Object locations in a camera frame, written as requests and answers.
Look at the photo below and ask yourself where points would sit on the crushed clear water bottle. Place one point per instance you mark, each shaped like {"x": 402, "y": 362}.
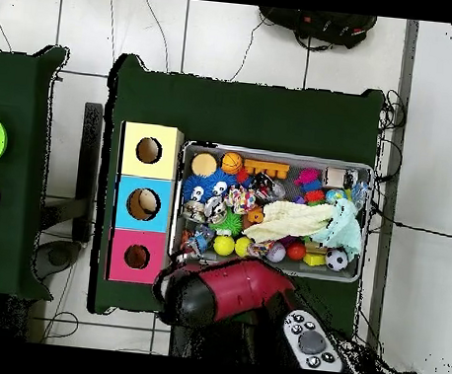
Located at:
{"x": 199, "y": 240}

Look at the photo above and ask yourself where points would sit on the cream waffle cloth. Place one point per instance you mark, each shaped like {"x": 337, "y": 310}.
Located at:
{"x": 290, "y": 221}

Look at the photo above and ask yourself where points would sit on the mint green waffle cloth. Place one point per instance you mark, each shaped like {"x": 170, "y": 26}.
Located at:
{"x": 345, "y": 226}

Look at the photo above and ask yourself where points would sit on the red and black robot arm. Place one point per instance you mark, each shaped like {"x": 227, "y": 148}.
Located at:
{"x": 239, "y": 291}

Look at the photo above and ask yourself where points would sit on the wooden box with three holes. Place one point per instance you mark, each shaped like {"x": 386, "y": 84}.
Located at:
{"x": 129, "y": 165}

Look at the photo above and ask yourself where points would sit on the shallow clear mesh bin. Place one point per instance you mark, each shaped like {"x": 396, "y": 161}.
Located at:
{"x": 320, "y": 274}

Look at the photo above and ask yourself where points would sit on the blue fuzzy monster toy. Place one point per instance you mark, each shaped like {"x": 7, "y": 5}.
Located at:
{"x": 206, "y": 185}

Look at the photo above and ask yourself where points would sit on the orange toy basketball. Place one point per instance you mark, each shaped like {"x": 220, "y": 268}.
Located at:
{"x": 232, "y": 163}

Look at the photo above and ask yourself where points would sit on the tan round foam disc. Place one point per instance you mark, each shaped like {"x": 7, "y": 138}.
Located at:
{"x": 204, "y": 164}

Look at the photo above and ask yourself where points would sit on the green spiky ball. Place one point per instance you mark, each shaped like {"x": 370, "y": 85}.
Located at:
{"x": 227, "y": 222}

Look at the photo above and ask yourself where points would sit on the orange plastic building block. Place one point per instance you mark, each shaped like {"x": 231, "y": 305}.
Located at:
{"x": 265, "y": 167}

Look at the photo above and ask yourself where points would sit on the yellow ball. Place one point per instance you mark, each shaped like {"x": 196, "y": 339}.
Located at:
{"x": 223, "y": 245}

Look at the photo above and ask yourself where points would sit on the dark green table cloth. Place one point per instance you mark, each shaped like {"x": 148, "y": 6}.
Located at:
{"x": 236, "y": 116}
{"x": 9, "y": 213}

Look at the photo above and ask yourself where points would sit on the small soccer ball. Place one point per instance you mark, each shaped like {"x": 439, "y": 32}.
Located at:
{"x": 336, "y": 259}

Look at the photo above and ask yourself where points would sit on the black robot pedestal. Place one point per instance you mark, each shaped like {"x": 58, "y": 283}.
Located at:
{"x": 194, "y": 346}

